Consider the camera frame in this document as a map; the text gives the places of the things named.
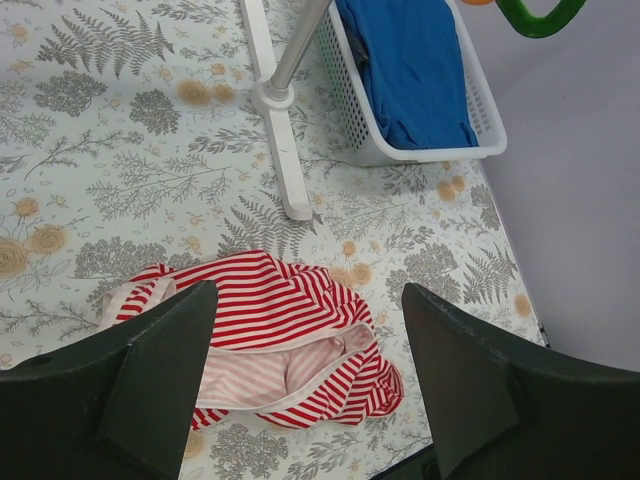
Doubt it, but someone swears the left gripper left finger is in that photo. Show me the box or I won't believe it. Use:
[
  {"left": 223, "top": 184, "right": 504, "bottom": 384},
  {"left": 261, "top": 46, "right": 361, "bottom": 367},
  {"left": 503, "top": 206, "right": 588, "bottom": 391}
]
[{"left": 1, "top": 281, "right": 218, "bottom": 479}]

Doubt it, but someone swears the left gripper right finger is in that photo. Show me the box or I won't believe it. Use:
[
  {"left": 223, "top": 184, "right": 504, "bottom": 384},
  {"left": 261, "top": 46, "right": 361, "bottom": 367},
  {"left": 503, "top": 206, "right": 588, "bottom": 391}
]
[{"left": 401, "top": 283, "right": 639, "bottom": 479}]

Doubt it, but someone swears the red white striped tank top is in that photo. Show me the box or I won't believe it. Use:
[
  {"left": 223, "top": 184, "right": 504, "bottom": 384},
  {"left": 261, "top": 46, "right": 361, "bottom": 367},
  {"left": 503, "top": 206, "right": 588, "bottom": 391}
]
[{"left": 100, "top": 250, "right": 404, "bottom": 430}]

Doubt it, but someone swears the orange hanger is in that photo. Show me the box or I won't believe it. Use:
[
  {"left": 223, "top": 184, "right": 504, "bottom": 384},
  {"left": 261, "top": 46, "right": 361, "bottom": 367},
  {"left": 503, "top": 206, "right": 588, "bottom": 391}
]
[{"left": 460, "top": 0, "right": 495, "bottom": 6}]

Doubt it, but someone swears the green hanger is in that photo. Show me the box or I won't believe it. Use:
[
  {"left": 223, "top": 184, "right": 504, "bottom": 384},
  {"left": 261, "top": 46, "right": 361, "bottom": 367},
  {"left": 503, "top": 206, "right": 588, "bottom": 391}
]
[{"left": 496, "top": 0, "right": 586, "bottom": 39}]

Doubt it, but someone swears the floral table mat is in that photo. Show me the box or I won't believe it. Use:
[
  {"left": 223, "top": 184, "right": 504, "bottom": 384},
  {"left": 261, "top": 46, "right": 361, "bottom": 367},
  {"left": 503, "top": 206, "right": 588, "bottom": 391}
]
[{"left": 1, "top": 1, "right": 542, "bottom": 479}]

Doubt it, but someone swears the white clothes rack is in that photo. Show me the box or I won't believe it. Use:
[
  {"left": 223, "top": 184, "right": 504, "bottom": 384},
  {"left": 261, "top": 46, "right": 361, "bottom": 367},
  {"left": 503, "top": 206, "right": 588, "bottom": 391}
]
[{"left": 239, "top": 0, "right": 331, "bottom": 221}]

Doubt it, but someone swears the blue folded cloth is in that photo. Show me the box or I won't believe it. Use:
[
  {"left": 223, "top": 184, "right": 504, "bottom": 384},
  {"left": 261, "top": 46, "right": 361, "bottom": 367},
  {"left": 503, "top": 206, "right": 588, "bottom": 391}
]
[{"left": 336, "top": 0, "right": 478, "bottom": 150}]

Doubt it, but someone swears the white basket right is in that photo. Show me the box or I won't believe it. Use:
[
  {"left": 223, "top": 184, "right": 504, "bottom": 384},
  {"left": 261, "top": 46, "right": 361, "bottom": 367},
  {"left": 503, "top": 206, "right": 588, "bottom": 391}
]
[{"left": 317, "top": 1, "right": 507, "bottom": 167}]

